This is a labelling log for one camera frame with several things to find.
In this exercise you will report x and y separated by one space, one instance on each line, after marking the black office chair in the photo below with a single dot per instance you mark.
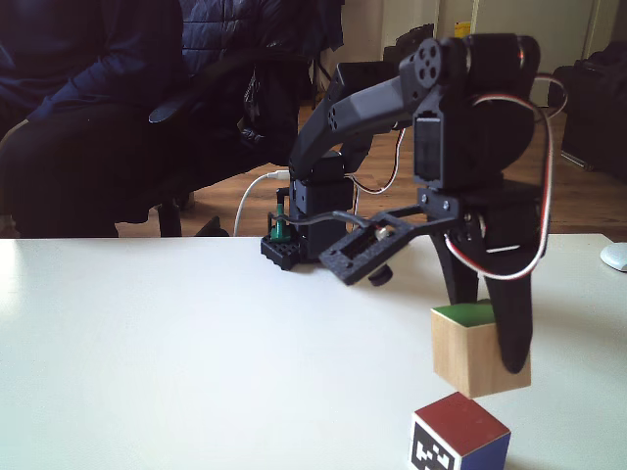
164 111

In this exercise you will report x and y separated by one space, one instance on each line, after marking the dark blue puffer jacket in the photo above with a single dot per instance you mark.
220 24

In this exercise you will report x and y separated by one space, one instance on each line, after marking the black sofa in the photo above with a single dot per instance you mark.
597 112

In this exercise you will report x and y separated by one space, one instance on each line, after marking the standing wall mirror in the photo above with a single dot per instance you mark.
392 19

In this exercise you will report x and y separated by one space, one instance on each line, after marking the wooden cube green face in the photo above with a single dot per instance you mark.
465 352

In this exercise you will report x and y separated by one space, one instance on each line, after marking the black gripper camera mount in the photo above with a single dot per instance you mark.
357 254

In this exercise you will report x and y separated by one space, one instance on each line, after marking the green table clamp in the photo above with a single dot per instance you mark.
280 232

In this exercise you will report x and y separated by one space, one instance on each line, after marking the white rounded object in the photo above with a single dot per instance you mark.
614 257

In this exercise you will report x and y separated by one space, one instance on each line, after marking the white door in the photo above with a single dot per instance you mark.
563 29

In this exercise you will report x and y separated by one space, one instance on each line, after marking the yellow bag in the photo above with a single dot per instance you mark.
461 28

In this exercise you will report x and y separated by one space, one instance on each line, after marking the red blue marker cube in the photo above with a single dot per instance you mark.
460 426

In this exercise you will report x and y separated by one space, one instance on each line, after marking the person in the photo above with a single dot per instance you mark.
73 122

